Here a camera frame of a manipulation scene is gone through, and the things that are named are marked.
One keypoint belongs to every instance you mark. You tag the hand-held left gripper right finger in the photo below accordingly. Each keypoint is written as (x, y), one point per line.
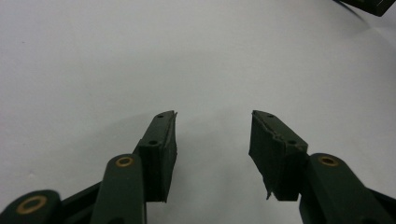
(278, 155)

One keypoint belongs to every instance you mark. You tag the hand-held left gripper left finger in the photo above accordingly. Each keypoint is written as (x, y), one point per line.
(157, 155)

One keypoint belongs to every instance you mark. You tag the dark brown magazine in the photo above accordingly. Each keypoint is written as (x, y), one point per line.
(373, 6)

